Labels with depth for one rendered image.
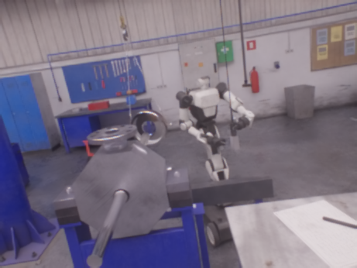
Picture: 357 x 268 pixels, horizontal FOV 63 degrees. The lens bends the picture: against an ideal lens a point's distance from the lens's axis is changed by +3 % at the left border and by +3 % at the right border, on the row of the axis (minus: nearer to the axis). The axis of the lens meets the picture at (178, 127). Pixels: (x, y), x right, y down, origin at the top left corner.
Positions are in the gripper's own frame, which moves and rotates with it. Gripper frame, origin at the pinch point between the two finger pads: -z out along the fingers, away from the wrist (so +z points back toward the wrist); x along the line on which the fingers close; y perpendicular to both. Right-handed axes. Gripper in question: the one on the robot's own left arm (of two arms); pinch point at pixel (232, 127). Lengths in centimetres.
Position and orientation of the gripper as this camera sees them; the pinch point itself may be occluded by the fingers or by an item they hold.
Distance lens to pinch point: 239.0
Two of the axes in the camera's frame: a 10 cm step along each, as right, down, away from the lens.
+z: 7.3, -2.8, 6.2
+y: -1.5, -9.6, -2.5
